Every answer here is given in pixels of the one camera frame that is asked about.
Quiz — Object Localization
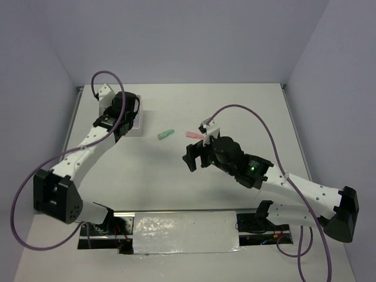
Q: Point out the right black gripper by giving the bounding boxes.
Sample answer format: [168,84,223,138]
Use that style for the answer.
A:
[182,133,235,176]

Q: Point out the purple cable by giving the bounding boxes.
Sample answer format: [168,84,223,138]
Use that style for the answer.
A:
[205,104,333,282]
[11,70,127,251]

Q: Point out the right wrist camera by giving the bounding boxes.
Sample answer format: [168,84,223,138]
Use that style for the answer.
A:
[198,118,220,147]

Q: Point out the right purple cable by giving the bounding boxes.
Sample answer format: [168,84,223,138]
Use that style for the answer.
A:
[205,104,333,282]

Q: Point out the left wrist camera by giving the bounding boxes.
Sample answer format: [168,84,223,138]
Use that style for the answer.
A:
[98,83,116,114]

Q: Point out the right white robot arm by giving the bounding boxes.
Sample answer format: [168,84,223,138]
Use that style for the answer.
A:
[182,136,360,243]

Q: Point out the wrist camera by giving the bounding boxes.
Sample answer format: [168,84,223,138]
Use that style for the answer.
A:
[198,118,220,147]
[98,83,116,114]

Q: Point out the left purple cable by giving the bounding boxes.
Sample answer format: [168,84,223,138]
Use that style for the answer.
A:
[11,70,127,251]

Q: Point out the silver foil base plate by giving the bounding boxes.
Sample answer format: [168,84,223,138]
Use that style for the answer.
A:
[133,211,240,254]

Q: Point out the pink correction tape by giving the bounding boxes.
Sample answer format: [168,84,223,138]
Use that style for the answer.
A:
[186,132,204,140]

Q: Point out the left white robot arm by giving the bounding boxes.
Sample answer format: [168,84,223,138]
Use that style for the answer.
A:
[33,92,140,234]

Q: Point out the right white divided container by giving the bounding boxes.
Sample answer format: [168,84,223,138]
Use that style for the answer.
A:
[125,95,144,137]

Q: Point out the green correction tape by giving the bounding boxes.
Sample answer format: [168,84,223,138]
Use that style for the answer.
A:
[157,129,174,140]

